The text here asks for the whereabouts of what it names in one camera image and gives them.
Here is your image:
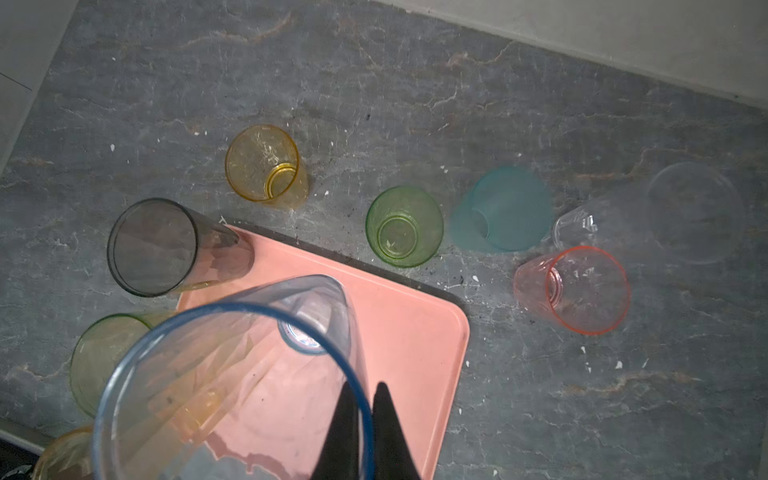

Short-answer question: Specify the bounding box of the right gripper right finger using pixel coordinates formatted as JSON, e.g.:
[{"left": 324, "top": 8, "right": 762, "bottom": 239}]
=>
[{"left": 372, "top": 382, "right": 421, "bottom": 480}]

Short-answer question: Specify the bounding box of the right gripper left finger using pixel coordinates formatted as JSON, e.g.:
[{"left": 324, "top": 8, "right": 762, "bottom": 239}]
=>
[{"left": 310, "top": 382, "right": 360, "bottom": 480}]

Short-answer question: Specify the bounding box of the tall blue glass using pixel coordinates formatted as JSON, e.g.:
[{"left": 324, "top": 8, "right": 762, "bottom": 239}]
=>
[{"left": 91, "top": 274, "right": 374, "bottom": 479}]

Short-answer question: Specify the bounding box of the pink plastic tray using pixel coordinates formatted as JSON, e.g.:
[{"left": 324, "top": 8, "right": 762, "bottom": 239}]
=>
[{"left": 177, "top": 228, "right": 470, "bottom": 479}]

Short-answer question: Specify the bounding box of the short green glass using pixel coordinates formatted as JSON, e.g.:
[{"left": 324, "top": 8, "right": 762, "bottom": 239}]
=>
[{"left": 365, "top": 185, "right": 444, "bottom": 268}]

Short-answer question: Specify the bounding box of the light green tall glass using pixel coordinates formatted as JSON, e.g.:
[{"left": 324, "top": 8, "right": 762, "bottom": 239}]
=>
[{"left": 69, "top": 309, "right": 176, "bottom": 418}]

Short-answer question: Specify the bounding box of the tall yellow glass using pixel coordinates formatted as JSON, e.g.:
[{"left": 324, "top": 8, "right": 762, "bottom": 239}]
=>
[{"left": 31, "top": 425, "right": 94, "bottom": 480}]

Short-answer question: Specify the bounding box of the teal dimpled cup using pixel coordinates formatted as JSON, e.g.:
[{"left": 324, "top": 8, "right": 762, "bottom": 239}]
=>
[{"left": 448, "top": 166, "right": 553, "bottom": 253}]

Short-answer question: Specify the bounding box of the dark grey tall glass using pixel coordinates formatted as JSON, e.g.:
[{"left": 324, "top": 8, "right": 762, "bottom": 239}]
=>
[{"left": 107, "top": 198, "right": 255, "bottom": 298}]

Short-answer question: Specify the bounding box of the short yellow glass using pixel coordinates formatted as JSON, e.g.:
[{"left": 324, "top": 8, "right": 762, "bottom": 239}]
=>
[{"left": 224, "top": 124, "right": 309, "bottom": 210}]

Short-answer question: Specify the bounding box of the clear glass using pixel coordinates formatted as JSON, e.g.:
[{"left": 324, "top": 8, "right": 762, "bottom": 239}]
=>
[{"left": 552, "top": 162, "right": 746, "bottom": 264}]

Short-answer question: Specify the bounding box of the pink short glass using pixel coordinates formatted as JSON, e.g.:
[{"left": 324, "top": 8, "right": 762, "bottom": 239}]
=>
[{"left": 513, "top": 246, "right": 631, "bottom": 335}]

